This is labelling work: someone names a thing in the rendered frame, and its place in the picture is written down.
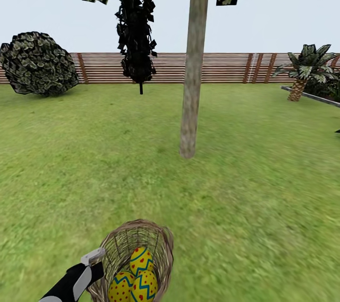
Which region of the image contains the wicker basket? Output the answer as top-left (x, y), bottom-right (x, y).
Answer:
top-left (86, 218), bottom-right (175, 302)

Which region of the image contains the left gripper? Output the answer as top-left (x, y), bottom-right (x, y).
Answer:
top-left (88, 262), bottom-right (104, 286)

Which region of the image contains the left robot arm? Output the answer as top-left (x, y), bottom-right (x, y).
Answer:
top-left (39, 248), bottom-right (105, 302)

